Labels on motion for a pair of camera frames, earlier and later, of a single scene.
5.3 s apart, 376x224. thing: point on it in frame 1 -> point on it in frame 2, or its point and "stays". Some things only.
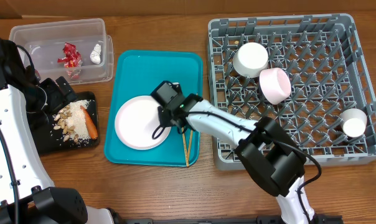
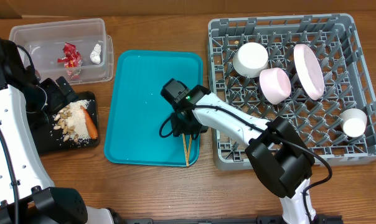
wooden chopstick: (185, 147) stays
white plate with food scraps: (136, 119) -> (309, 73)
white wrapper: (94, 55) stays
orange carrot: (91, 124) stays
